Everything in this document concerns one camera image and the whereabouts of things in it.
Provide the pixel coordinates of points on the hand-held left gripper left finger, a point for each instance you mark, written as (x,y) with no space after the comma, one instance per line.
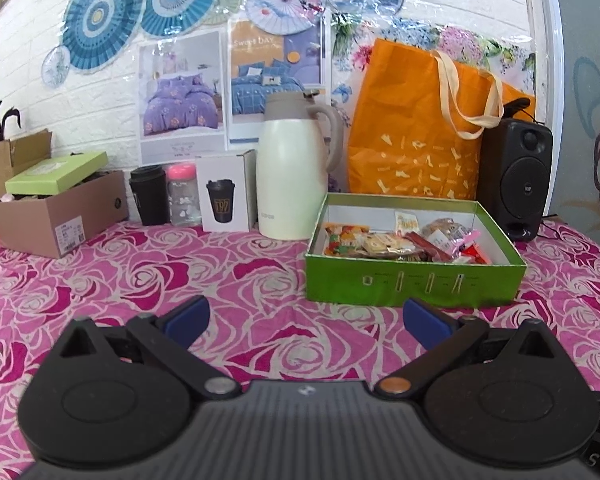
(187,317)

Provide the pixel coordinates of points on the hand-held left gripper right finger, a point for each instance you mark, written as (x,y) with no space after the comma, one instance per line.
(425,320)

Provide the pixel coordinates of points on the green cardboard box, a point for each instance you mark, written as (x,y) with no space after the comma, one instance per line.
(380,280)

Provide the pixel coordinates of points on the pile of mixed snacks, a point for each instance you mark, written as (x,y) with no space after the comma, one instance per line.
(380,245)

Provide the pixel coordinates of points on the pink rose blanket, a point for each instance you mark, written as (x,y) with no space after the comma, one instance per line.
(130,270)

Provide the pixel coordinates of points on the pink-lid clear bottle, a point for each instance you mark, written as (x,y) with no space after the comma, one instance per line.
(182,200)

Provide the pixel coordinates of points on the black travel cup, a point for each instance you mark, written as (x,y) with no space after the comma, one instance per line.
(147,200)

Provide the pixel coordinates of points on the white cup carton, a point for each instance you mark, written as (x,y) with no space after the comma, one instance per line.
(220,170)

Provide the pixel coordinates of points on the black speaker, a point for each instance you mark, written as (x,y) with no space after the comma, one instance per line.
(520,180)

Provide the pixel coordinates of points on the brown cardboard shoe box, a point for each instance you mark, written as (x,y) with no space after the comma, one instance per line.
(40,225)

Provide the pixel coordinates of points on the cream thermos jug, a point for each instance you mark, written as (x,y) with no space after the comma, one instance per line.
(290,175)

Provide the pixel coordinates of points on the orange tote bag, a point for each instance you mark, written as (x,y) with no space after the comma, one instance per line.
(405,125)

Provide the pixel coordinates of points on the green box lid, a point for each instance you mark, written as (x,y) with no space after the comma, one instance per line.
(55,172)

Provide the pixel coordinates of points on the purple bedding poster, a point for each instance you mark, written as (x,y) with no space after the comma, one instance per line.
(180,95)

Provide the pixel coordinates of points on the open cardboard box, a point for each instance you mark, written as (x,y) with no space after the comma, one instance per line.
(0,160)

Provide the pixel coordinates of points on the blue bedding poster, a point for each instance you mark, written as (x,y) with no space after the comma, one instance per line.
(275,75)

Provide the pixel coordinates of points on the floral poster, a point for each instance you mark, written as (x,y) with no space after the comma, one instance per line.
(350,55)

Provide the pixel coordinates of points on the small pale paper fan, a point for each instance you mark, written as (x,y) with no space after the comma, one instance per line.
(55,65)

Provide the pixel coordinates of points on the large blue paper fan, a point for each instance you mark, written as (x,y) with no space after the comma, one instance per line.
(102,17)

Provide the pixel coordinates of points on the white painted paper fan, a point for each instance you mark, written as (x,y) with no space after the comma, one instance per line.
(285,2)

